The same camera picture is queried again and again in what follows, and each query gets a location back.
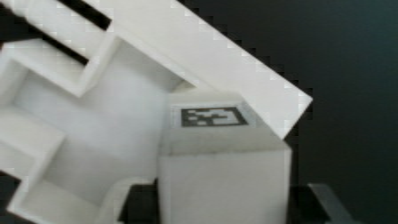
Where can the white chair seat block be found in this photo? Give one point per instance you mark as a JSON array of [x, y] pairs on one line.
[[122, 52]]

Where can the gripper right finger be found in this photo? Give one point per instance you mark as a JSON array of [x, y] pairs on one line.
[[305, 211]]

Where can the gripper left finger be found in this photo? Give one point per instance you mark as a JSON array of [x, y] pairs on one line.
[[140, 205]]

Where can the white small chair leg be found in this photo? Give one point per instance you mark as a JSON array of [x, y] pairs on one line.
[[222, 164]]

